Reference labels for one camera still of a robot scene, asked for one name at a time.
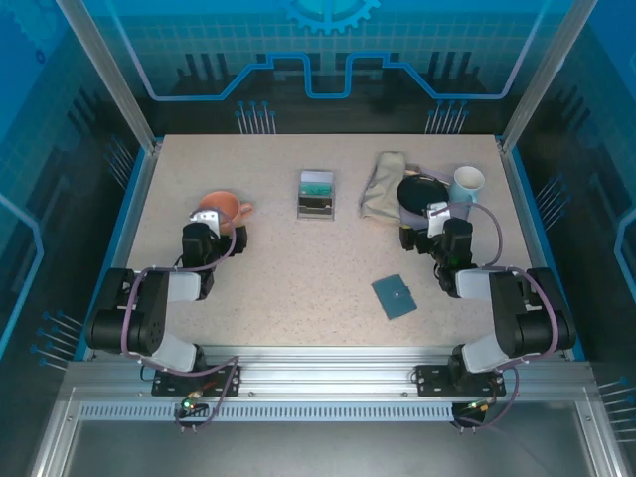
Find clear acrylic card box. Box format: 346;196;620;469
296;169;337;221

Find lavender mat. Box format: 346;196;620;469
399;166;471;230

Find orange ceramic cup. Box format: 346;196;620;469
198;190;255;235

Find black round plate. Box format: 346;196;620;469
396;174;451;215

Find beige cloth pouch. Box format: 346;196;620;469
358;150;408;223

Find wooden spoon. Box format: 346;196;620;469
404;163;453;188

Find light blue mug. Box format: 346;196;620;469
449;165;486;208

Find grey metal front panel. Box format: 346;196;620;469
29;387;620;477

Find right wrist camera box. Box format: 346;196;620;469
425;201;454;235

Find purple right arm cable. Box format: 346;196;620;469
429;201;567;433

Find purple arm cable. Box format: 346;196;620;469
121;211;243;433
429;201;567;433

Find blue-edged aluminium side rail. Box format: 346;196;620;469
74;141;165;362
496;141;587;362

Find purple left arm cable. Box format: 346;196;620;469
121;211;243;433

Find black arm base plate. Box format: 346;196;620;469
413;365;507;398
151;364;243;398

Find aluminium mounting rail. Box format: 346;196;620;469
64;345;595;406

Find small wired connector board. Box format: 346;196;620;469
173;392;210;423
454;397;498;428

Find slotted grey cable duct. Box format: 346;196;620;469
78;402;456;422

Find aluminium frame post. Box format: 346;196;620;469
54;0;163;153
499;0;600;153

